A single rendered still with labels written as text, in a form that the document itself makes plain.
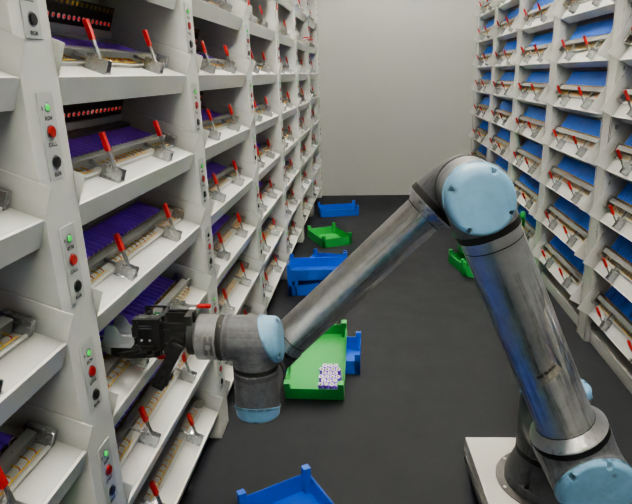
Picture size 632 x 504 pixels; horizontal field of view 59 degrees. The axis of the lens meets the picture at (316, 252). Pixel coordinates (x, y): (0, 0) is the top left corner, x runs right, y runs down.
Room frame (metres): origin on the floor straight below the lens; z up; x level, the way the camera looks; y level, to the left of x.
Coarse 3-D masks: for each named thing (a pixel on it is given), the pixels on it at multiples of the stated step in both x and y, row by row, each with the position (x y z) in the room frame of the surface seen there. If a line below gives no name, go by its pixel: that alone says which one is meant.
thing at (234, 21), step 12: (192, 0) 1.59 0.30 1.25; (204, 0) 1.74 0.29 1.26; (216, 0) 2.07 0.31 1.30; (228, 0) 2.17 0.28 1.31; (192, 12) 1.61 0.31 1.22; (204, 12) 1.72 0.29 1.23; (216, 12) 1.83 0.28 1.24; (228, 12) 1.96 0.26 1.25; (240, 12) 2.17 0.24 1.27; (228, 24) 2.00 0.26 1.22; (240, 24) 2.16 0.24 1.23
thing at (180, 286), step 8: (184, 280) 1.45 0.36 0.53; (176, 288) 1.39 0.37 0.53; (184, 288) 1.44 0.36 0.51; (168, 296) 1.33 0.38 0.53; (176, 296) 1.37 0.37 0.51; (184, 296) 1.39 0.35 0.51; (160, 304) 1.28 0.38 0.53; (168, 304) 1.31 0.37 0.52; (160, 312) 1.25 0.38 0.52; (112, 360) 1.00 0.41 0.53; (120, 360) 1.03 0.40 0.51; (112, 368) 0.99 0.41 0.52
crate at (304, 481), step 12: (288, 480) 1.22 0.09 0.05; (300, 480) 1.23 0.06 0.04; (312, 480) 1.21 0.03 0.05; (240, 492) 1.15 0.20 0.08; (264, 492) 1.18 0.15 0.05; (276, 492) 1.20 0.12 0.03; (288, 492) 1.21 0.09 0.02; (300, 492) 1.23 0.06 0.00; (312, 492) 1.22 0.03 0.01; (324, 492) 1.17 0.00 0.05
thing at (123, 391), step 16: (176, 272) 1.48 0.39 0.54; (192, 272) 1.48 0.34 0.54; (192, 288) 1.47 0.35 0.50; (128, 368) 1.03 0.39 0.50; (112, 384) 0.96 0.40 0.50; (128, 384) 0.98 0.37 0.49; (144, 384) 1.04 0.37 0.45; (112, 400) 0.87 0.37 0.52; (128, 400) 0.95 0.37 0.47; (112, 416) 0.87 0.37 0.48
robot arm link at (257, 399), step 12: (240, 372) 0.96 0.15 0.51; (264, 372) 0.96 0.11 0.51; (276, 372) 0.99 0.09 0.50; (240, 384) 0.97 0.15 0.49; (252, 384) 0.96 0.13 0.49; (264, 384) 0.96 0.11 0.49; (276, 384) 0.98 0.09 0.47; (240, 396) 0.97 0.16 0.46; (252, 396) 0.96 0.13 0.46; (264, 396) 0.96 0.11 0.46; (276, 396) 0.98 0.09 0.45; (240, 408) 0.97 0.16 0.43; (252, 408) 0.96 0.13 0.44; (264, 408) 0.96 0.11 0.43; (276, 408) 0.98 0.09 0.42; (252, 420) 0.96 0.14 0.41; (264, 420) 0.96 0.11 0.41
